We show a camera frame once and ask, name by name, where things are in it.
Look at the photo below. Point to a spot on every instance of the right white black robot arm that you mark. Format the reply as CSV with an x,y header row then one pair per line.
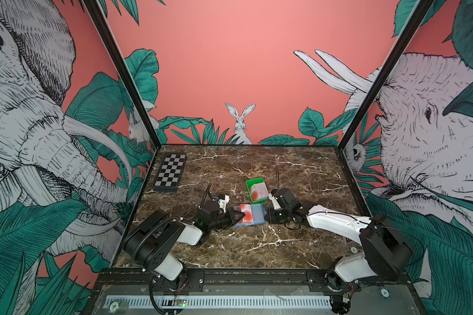
x,y
385,253

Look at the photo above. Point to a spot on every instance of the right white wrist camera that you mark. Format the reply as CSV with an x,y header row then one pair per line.
x,y
274,201

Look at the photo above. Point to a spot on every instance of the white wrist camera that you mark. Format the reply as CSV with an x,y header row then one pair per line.
x,y
274,201
222,202

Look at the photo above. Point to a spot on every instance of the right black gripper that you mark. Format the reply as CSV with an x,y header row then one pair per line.
x,y
270,216

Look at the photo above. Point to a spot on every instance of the green card tray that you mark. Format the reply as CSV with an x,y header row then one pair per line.
x,y
249,183

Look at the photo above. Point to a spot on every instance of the black white checkerboard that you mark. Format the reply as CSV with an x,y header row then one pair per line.
x,y
170,173

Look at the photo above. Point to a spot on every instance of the right black frame post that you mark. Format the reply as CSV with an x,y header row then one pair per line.
x,y
416,17

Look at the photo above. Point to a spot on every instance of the white slotted cable duct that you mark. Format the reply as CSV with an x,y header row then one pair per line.
x,y
115,303

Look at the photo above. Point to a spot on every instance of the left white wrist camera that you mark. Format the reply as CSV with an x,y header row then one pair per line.
x,y
222,202

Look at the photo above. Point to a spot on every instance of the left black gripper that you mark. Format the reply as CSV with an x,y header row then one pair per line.
x,y
230,214

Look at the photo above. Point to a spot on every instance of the stack of cards in tray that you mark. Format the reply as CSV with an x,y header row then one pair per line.
x,y
258,191

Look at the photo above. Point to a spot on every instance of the blue card holder wallet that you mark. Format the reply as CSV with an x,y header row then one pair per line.
x,y
254,214

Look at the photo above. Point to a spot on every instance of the left black frame post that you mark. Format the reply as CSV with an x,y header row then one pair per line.
x,y
99,20

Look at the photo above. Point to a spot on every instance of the black front mounting rail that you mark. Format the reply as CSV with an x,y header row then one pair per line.
x,y
197,279

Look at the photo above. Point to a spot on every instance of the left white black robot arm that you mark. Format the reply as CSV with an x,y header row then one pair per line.
x,y
150,244

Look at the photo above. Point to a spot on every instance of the black frame post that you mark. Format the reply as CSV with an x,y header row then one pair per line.
x,y
99,20
416,17

